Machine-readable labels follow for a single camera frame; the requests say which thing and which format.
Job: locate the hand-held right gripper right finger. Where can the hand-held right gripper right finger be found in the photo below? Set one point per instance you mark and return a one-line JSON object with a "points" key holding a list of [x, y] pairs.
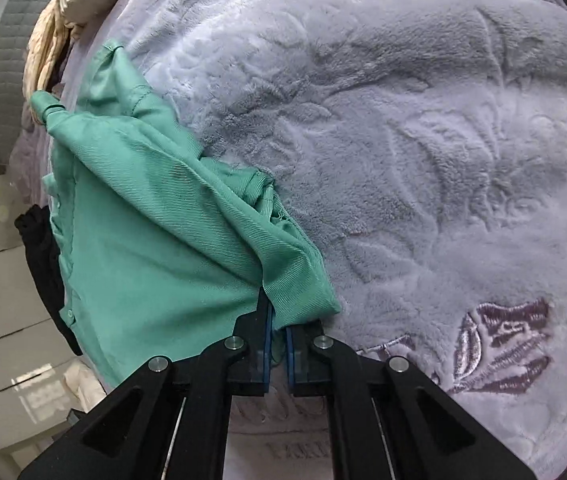
{"points": [[358, 390]]}

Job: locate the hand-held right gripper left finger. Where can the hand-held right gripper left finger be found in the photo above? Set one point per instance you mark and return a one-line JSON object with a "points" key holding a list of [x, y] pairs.
{"points": [[213, 390]]}

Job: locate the green work jacket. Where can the green work jacket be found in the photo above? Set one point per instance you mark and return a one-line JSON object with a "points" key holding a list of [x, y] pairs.
{"points": [[153, 240]]}

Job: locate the black clothes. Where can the black clothes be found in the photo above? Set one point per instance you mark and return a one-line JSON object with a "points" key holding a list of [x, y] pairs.
{"points": [[43, 270]]}

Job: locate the white drawer cabinet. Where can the white drawer cabinet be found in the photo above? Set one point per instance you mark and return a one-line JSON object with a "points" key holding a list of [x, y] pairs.
{"points": [[8, 340]]}

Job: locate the lilac embossed fleece blanket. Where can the lilac embossed fleece blanket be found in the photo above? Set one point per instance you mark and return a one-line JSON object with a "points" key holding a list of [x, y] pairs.
{"points": [[413, 160]]}

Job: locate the cream pleated pillow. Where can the cream pleated pillow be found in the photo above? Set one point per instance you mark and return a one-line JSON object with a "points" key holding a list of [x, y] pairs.
{"points": [[70, 5]]}

